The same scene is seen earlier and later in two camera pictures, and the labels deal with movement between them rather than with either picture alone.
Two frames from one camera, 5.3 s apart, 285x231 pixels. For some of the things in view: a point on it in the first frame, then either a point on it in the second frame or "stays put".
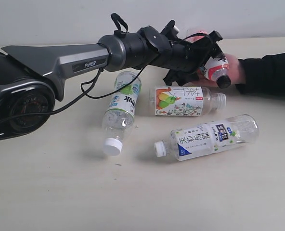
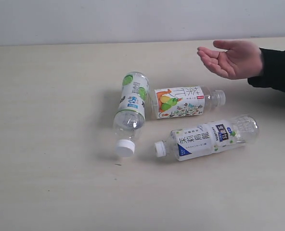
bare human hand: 234,76 → 242,59
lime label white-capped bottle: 119,117 → 129,116
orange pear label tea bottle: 184,101 stays put
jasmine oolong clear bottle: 209,138 stays put
